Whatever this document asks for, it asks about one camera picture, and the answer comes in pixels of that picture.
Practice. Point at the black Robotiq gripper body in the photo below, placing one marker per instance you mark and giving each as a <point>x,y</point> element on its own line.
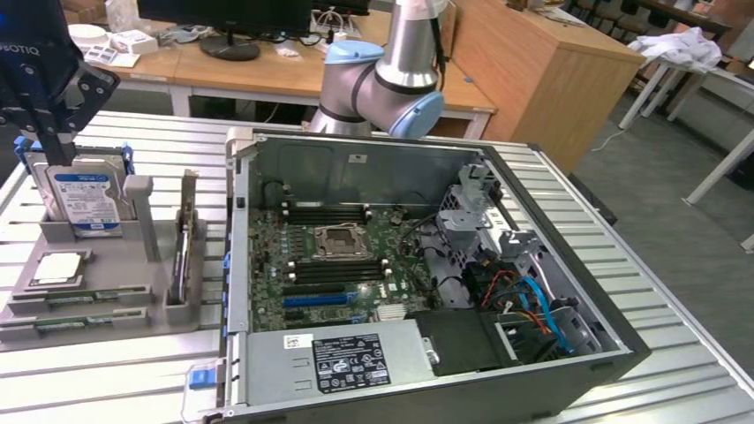
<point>35,48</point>

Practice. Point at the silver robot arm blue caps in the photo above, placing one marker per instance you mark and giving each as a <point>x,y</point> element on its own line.
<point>383,75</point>

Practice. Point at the green RAM stick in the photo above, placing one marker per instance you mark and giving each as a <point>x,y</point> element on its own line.
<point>83,297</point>
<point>74,322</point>

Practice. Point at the black RAM slot bank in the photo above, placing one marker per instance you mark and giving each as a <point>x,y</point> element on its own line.
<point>327,213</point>
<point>338,270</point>

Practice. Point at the white round dish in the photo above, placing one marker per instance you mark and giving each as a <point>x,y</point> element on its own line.
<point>88,34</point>

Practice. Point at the white cardboard box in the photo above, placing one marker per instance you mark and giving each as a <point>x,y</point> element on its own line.
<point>134,42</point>

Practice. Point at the wooden desk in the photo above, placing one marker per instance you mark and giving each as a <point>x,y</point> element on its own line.
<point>247,70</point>

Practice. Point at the black computer monitor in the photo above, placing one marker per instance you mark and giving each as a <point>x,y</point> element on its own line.
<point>230,26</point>

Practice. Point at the silver CPU chip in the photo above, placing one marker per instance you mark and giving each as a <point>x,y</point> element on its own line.
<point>56,267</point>

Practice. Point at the grey parts rack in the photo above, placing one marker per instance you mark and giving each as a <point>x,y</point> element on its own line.
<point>113,269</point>

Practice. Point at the graphics card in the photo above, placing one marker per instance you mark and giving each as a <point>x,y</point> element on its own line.
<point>183,238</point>

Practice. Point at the metal CPU socket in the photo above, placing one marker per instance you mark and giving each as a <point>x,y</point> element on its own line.
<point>341,243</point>

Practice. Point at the black expansion slot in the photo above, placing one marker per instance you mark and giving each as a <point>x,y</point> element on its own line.
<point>313,289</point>

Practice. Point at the blue expansion slot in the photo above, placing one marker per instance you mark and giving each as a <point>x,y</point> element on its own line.
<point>315,299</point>

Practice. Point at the blue case latch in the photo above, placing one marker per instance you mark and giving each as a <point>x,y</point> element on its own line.
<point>199,379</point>

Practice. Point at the green motherboard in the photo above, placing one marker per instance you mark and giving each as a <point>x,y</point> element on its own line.
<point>389,274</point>

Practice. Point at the silver metal drive cage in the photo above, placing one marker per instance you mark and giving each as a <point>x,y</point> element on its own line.
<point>465,216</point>

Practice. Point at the small silver heatsink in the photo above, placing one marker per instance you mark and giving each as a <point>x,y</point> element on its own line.
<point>391,312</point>

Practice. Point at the grey power supply unit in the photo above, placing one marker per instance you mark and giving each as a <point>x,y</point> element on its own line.
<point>330,358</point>

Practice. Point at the wooden cabinet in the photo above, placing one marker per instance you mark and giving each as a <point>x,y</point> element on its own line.
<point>530,75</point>

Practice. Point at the black disk bay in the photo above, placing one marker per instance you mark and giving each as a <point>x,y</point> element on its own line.
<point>454,340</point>

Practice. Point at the white crumpled cloth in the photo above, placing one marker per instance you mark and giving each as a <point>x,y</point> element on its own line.
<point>684,46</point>

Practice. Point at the black open PC case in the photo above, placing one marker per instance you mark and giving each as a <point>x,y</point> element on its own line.
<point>577,362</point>

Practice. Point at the hard disk blue bracket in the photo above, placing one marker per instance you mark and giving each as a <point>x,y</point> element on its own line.
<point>83,199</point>

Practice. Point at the white frame table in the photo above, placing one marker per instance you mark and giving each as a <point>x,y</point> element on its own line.
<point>716,132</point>

